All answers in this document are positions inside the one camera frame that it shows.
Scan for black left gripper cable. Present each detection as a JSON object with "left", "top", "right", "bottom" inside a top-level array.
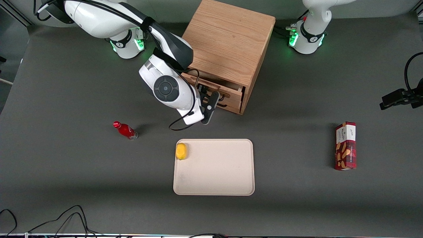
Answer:
[{"left": 404, "top": 52, "right": 423, "bottom": 92}]

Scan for wooden drawer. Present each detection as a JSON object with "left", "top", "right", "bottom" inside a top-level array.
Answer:
[
  {"left": 183, "top": 73, "right": 246, "bottom": 104},
  {"left": 211, "top": 99, "right": 243, "bottom": 115}
]

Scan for red bottle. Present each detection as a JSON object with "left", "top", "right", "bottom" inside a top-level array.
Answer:
[{"left": 113, "top": 121, "right": 138, "bottom": 141}]

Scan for wooden drawer cabinet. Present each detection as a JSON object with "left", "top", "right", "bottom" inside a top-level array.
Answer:
[{"left": 181, "top": 0, "right": 276, "bottom": 115}]

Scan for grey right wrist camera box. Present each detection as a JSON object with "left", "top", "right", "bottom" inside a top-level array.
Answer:
[{"left": 180, "top": 96, "right": 205, "bottom": 126}]

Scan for beige plastic tray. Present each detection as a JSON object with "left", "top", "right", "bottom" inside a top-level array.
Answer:
[{"left": 173, "top": 139, "right": 255, "bottom": 196}]

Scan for black table cable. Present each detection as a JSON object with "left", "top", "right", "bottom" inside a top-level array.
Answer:
[
  {"left": 50, "top": 212, "right": 103, "bottom": 237},
  {"left": 28, "top": 205, "right": 89, "bottom": 236},
  {"left": 188, "top": 233, "right": 229, "bottom": 238},
  {"left": 0, "top": 209, "right": 18, "bottom": 237}
]

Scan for red plaid cookie box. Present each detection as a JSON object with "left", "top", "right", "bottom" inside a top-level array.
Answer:
[{"left": 334, "top": 121, "right": 357, "bottom": 171}]

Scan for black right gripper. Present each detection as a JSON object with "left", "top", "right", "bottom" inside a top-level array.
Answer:
[{"left": 197, "top": 84, "right": 221, "bottom": 125}]

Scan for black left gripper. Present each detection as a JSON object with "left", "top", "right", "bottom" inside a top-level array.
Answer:
[{"left": 379, "top": 78, "right": 423, "bottom": 110}]

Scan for black left arm base cables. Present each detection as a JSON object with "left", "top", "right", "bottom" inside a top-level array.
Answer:
[{"left": 274, "top": 10, "right": 310, "bottom": 39}]

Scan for yellow lemon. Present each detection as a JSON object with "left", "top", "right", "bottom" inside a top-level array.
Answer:
[{"left": 175, "top": 142, "right": 188, "bottom": 161}]

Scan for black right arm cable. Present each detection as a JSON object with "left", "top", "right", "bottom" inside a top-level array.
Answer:
[{"left": 33, "top": 0, "right": 201, "bottom": 132}]

